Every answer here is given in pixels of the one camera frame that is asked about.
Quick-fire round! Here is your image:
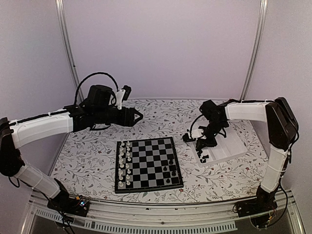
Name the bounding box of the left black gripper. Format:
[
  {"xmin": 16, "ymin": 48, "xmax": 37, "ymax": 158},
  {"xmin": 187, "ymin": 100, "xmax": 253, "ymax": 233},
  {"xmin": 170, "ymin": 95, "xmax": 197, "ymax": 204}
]
[{"xmin": 95, "ymin": 107, "xmax": 144, "ymax": 127}]

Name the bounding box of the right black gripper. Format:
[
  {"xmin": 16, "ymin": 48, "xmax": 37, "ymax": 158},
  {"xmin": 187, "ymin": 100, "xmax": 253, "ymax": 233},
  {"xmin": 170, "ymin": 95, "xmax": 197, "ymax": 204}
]
[{"xmin": 196, "ymin": 120, "xmax": 226, "ymax": 150}]

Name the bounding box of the black and grey chessboard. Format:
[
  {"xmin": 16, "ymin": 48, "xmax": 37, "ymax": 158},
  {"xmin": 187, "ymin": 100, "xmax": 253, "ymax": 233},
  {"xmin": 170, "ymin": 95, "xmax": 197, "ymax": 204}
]
[{"xmin": 115, "ymin": 137, "xmax": 184, "ymax": 194}]

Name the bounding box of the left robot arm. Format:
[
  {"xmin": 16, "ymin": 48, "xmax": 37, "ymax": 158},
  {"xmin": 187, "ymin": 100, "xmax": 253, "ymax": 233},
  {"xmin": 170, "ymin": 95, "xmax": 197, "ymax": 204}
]
[{"xmin": 0, "ymin": 85, "xmax": 143, "ymax": 212}]

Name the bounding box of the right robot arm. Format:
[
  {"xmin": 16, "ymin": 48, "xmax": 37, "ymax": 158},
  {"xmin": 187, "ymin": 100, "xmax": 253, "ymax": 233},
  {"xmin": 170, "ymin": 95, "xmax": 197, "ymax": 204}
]
[{"xmin": 187, "ymin": 97, "xmax": 299, "ymax": 213}]

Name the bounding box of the black chess pieces pile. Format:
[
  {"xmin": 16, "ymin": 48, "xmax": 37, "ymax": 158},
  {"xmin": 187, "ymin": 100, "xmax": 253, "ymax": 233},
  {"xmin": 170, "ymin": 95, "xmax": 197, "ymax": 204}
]
[{"xmin": 197, "ymin": 150, "xmax": 209, "ymax": 163}]

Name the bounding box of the white plastic piece tray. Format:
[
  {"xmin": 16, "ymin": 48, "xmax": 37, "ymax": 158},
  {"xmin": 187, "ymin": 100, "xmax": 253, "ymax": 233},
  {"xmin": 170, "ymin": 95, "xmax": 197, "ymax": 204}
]
[{"xmin": 188, "ymin": 126, "xmax": 248, "ymax": 168}]

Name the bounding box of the floral patterned table mat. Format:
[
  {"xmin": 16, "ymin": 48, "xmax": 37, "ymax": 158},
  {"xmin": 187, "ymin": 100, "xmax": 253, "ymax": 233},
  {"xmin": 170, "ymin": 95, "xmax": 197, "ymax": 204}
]
[{"xmin": 51, "ymin": 99, "xmax": 268, "ymax": 204}]

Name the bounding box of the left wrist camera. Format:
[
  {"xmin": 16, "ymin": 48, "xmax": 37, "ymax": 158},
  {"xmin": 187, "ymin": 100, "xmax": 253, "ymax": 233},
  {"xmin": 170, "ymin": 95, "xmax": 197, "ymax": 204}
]
[{"xmin": 116, "ymin": 85, "xmax": 132, "ymax": 110}]

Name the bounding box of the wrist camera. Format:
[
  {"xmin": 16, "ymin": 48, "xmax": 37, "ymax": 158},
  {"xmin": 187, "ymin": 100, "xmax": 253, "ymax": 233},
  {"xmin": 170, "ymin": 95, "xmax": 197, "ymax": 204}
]
[
  {"xmin": 182, "ymin": 129, "xmax": 203, "ymax": 142},
  {"xmin": 116, "ymin": 85, "xmax": 132, "ymax": 110}
]

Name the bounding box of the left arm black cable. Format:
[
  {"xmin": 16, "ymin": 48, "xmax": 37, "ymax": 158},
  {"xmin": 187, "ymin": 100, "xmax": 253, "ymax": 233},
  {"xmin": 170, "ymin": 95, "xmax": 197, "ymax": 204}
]
[{"xmin": 74, "ymin": 72, "xmax": 119, "ymax": 105}]

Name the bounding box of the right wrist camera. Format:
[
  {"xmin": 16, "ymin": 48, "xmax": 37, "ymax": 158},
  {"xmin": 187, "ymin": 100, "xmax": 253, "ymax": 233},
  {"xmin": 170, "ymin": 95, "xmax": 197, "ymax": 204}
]
[{"xmin": 182, "ymin": 129, "xmax": 203, "ymax": 142}]

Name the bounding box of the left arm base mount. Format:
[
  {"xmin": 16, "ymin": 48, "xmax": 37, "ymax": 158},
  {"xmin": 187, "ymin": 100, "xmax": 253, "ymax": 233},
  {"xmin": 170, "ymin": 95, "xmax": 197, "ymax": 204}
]
[{"xmin": 47, "ymin": 193, "xmax": 90, "ymax": 217}]

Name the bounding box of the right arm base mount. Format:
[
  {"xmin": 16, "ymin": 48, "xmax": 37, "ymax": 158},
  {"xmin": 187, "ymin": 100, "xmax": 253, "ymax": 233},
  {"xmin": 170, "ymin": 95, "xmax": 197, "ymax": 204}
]
[{"xmin": 233, "ymin": 197, "xmax": 277, "ymax": 229}]

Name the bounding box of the aluminium front rail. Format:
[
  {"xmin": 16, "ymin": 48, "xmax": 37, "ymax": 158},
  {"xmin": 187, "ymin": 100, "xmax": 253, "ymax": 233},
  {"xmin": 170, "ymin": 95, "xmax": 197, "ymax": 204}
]
[{"xmin": 21, "ymin": 191, "xmax": 306, "ymax": 234}]

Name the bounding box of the left aluminium frame post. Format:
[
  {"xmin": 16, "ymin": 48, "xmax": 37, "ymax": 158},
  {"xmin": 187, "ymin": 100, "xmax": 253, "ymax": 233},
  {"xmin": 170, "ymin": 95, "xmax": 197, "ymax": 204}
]
[{"xmin": 55, "ymin": 0, "xmax": 79, "ymax": 89}]

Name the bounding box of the aluminium frame post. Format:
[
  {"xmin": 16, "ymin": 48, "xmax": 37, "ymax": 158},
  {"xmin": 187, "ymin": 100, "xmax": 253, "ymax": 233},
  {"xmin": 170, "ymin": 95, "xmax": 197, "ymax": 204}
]
[
  {"xmin": 55, "ymin": 0, "xmax": 79, "ymax": 89},
  {"xmin": 239, "ymin": 0, "xmax": 268, "ymax": 100}
]

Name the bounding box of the right aluminium frame post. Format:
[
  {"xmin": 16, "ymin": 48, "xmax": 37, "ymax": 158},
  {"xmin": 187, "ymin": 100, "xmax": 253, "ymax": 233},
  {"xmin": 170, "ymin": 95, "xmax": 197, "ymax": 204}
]
[{"xmin": 239, "ymin": 0, "xmax": 268, "ymax": 100}]

